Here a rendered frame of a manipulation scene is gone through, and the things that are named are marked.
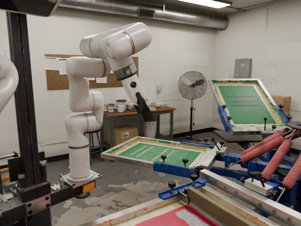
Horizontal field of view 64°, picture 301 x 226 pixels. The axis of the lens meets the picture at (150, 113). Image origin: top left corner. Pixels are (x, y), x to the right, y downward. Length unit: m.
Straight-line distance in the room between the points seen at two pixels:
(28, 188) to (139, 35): 0.77
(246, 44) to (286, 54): 0.99
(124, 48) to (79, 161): 0.67
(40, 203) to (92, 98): 0.49
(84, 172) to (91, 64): 0.52
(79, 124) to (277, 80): 4.91
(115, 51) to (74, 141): 0.60
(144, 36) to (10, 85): 0.50
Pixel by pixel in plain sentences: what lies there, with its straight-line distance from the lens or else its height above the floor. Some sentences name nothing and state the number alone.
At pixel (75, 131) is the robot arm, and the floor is 1.38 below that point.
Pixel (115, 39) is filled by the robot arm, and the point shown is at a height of 1.73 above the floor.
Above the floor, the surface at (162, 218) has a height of 0.95.
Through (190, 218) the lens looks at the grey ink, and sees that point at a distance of 1.25.
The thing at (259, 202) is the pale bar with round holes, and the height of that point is 1.03.
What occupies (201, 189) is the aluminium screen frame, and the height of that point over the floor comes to 0.98.
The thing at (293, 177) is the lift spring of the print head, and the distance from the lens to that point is 1.51.
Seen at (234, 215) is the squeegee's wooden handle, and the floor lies 1.06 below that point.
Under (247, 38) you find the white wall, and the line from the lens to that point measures 6.10.
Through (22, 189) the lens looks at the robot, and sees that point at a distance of 1.14.
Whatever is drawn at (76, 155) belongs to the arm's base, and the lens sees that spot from 1.18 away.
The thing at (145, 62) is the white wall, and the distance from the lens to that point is 5.25.
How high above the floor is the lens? 1.65
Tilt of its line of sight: 10 degrees down
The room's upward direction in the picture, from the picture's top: straight up
